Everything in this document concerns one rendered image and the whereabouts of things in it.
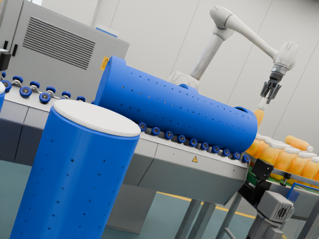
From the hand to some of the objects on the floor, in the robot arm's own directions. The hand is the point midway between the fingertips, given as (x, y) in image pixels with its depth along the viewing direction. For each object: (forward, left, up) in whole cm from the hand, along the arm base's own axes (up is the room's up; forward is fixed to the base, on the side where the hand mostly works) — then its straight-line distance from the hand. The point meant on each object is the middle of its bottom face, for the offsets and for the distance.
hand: (263, 103), depth 159 cm
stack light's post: (+33, +50, -128) cm, 141 cm away
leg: (+7, -6, -132) cm, 133 cm away
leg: (+20, -2, -132) cm, 134 cm away
